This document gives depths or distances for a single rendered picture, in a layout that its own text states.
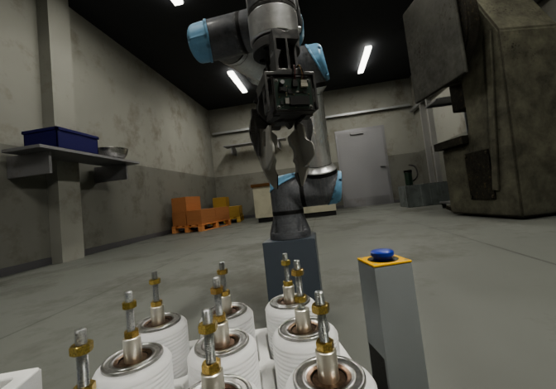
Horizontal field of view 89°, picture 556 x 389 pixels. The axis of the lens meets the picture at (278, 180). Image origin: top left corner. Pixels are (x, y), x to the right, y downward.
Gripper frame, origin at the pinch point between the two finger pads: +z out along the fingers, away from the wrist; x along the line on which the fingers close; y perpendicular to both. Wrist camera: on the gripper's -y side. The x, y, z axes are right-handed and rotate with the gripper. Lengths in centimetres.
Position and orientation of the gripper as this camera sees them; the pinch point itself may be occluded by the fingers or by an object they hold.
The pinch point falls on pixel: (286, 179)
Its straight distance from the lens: 43.8
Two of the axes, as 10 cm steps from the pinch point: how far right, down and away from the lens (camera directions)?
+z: 1.1, 9.9, -0.6
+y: 2.4, -0.9, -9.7
